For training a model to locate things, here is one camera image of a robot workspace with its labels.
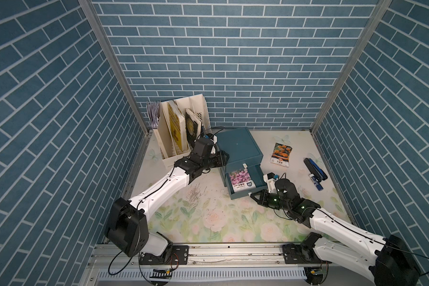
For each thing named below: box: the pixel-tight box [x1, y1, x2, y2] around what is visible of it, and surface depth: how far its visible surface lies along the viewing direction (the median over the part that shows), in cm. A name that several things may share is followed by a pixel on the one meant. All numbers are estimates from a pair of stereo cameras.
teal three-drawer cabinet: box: [215, 127, 268, 200], surface depth 87 cm
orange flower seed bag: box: [269, 142, 293, 168], surface depth 110 cm
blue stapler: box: [308, 157, 328, 181], surface depth 100 cm
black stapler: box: [303, 157, 322, 183], surface depth 101 cm
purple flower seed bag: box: [229, 167, 257, 193], surface depth 88 cm
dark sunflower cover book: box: [185, 107, 202, 148], surface depth 102 cm
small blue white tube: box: [308, 173, 324, 191], surface depth 98 cm
